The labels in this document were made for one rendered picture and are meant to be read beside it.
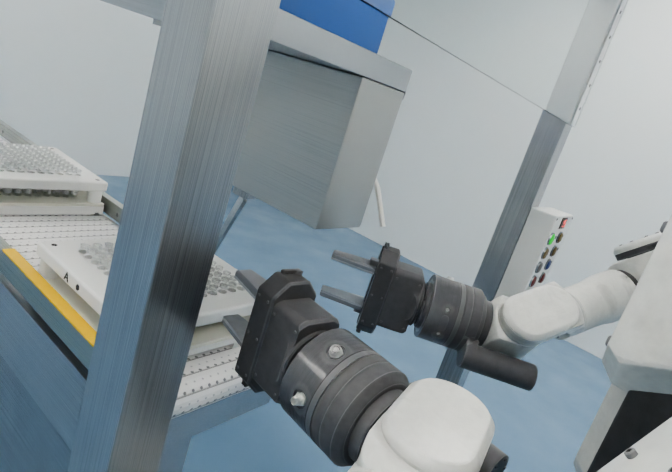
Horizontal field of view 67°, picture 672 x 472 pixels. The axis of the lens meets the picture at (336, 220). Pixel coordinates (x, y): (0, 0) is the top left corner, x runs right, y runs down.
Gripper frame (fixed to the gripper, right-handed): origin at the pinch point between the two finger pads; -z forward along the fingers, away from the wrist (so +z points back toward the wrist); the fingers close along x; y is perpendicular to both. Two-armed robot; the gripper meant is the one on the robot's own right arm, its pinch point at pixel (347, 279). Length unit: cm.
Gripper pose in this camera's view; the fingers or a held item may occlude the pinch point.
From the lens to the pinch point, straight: 69.4
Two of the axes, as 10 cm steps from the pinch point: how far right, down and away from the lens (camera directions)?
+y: 1.1, -2.2, 9.7
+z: 9.5, 3.2, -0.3
